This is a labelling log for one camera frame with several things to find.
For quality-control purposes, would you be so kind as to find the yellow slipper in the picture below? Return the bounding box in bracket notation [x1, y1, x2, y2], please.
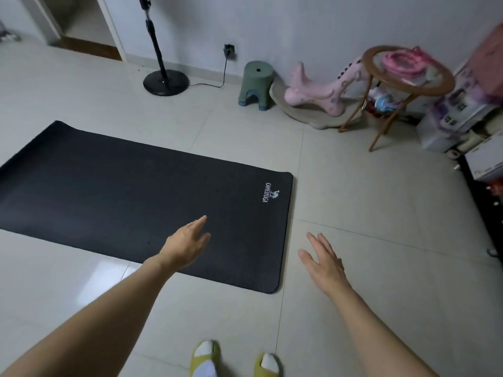
[254, 352, 282, 377]
[190, 340, 221, 377]

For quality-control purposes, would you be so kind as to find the beige curved balance board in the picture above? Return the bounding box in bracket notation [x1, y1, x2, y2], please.
[269, 79, 364, 130]

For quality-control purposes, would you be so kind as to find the pink bag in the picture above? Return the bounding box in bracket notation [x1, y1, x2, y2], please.
[466, 23, 503, 99]

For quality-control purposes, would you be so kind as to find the plain white box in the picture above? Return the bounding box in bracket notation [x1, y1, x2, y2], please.
[467, 131, 503, 182]

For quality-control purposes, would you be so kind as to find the person's left hand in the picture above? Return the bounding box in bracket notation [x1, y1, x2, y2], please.
[158, 215, 212, 272]

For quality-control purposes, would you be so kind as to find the black yoga mat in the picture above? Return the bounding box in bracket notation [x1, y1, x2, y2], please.
[0, 121, 294, 294]

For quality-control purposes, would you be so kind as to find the white and purple cardboard box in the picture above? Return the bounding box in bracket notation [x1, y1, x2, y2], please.
[416, 60, 500, 154]

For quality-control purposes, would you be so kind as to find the person's left forearm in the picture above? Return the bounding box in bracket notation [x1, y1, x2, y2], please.
[0, 254, 178, 377]

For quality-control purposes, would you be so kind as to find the white door frame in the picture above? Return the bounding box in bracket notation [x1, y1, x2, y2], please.
[19, 0, 128, 62]

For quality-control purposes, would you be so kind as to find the black power cable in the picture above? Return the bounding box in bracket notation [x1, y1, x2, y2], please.
[188, 57, 230, 89]

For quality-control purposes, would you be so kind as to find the blue and white toy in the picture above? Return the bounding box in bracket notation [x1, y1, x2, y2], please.
[369, 87, 405, 115]

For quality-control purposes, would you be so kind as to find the green plastic stool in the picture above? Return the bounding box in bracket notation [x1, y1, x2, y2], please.
[238, 60, 275, 111]

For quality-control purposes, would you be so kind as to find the round wooden glass-top table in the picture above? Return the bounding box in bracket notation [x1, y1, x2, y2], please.
[339, 45, 456, 153]

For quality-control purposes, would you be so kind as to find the pink animal-shaped toy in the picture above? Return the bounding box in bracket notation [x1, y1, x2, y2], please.
[284, 56, 371, 118]

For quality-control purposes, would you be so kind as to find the person's right forearm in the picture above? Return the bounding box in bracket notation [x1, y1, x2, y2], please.
[327, 284, 439, 377]

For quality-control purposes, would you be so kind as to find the yellow right slipper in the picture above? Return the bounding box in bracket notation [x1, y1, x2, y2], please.
[254, 352, 282, 377]

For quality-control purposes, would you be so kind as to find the yellow left slipper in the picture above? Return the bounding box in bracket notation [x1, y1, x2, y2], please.
[190, 340, 221, 377]

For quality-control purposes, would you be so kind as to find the pink hoop ring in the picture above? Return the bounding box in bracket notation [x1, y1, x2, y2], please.
[382, 46, 434, 78]

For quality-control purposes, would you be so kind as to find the person's right hand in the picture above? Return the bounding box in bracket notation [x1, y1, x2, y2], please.
[298, 232, 353, 298]

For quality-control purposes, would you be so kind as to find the black floor fan stand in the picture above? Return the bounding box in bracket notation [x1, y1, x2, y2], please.
[138, 0, 190, 97]

